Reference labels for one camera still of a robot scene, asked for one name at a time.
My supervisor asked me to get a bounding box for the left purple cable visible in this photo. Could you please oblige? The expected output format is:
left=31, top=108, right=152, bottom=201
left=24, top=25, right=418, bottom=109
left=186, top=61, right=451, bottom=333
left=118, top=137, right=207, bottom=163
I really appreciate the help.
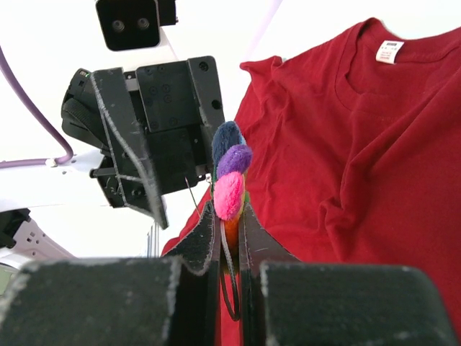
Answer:
left=0, top=45, right=75, bottom=170

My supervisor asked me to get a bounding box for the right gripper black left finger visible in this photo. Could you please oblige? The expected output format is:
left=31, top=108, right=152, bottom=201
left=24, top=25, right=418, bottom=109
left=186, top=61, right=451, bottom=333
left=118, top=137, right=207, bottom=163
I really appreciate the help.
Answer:
left=1, top=203, right=220, bottom=345

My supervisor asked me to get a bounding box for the red t-shirt garment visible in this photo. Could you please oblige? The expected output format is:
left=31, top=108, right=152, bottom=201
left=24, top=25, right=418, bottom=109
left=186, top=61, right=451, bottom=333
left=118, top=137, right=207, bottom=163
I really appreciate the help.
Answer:
left=161, top=17, right=461, bottom=346

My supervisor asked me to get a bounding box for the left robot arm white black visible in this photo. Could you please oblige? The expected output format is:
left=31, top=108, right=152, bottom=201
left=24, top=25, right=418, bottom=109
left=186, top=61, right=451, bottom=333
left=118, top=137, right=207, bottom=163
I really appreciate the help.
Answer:
left=1, top=56, right=224, bottom=229

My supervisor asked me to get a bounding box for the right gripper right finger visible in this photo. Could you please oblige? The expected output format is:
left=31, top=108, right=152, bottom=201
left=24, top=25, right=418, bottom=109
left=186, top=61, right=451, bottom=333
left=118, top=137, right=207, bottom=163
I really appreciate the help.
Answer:
left=239, top=204, right=459, bottom=345

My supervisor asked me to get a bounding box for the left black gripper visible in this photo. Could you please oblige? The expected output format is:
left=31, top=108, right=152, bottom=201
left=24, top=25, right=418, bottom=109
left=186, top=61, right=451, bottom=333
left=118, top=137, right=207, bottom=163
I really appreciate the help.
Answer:
left=61, top=56, right=225, bottom=229

